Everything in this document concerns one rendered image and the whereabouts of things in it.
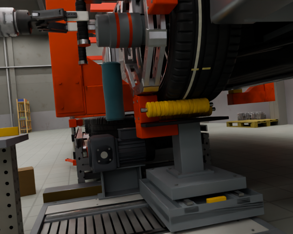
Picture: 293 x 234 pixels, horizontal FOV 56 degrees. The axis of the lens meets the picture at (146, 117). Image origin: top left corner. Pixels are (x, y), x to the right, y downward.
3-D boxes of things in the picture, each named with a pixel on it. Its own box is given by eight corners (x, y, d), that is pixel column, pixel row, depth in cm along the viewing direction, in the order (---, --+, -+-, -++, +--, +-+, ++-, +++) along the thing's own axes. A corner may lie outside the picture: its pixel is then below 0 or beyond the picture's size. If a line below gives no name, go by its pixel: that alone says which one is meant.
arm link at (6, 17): (-5, 32, 84) (16, 31, 86) (-8, 2, 84) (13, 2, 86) (3, 40, 93) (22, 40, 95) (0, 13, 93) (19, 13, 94)
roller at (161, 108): (216, 111, 108) (215, 96, 108) (143, 118, 102) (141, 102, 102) (209, 111, 114) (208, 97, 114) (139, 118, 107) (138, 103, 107)
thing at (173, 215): (264, 217, 101) (262, 190, 101) (171, 235, 93) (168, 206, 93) (204, 185, 150) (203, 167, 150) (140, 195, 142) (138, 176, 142)
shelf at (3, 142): (6, 147, 99) (6, 139, 99) (-48, 153, 95) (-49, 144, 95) (29, 139, 140) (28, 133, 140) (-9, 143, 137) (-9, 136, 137)
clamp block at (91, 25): (97, 29, 127) (96, 18, 127) (76, 30, 125) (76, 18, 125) (96, 33, 132) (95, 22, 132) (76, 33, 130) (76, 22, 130)
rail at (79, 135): (92, 174, 164) (89, 137, 163) (76, 176, 162) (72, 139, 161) (85, 141, 404) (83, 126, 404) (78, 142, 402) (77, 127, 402)
